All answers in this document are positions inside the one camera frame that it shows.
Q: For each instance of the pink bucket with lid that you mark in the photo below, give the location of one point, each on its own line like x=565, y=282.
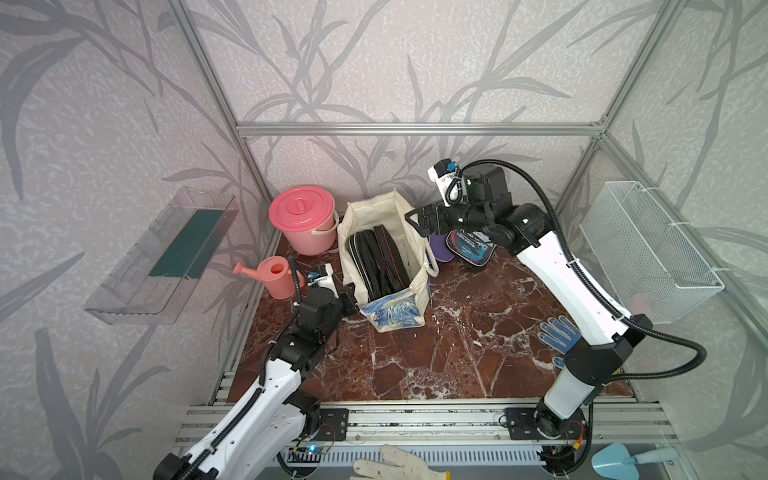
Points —
x=307, y=217

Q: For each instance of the aluminium cage frame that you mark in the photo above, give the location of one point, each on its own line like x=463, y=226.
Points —
x=695, y=122

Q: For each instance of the clear paddle case teal paddle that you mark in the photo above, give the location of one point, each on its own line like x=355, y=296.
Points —
x=475, y=248

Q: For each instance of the blue dotted work glove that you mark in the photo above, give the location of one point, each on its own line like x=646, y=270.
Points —
x=561, y=335

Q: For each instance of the green paddle case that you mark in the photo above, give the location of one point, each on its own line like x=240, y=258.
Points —
x=360, y=266

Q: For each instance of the white work glove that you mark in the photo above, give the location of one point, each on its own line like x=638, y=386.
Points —
x=396, y=464

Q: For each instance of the white wire wall basket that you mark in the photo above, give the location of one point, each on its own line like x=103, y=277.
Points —
x=650, y=263

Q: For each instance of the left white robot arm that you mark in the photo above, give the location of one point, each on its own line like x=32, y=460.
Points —
x=273, y=412

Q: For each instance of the light blue garden trowel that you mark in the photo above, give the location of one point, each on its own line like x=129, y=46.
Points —
x=616, y=462

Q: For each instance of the pink watering can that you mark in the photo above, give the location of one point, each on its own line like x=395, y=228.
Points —
x=275, y=274

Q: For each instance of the clear plastic wall tray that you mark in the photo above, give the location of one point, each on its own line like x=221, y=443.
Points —
x=156, y=278

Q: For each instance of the red trimmed paddle case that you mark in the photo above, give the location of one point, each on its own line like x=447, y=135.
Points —
x=394, y=271

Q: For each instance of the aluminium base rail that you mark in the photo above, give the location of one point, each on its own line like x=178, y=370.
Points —
x=479, y=421

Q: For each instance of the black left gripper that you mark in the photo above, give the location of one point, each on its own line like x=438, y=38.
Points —
x=348, y=299

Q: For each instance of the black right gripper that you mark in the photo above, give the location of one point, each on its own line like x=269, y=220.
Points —
x=436, y=211

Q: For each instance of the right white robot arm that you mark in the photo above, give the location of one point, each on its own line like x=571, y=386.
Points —
x=529, y=229

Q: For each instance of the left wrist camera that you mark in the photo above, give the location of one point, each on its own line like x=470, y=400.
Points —
x=321, y=276

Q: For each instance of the canvas tote bag starry print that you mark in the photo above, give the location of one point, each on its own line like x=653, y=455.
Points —
x=399, y=310

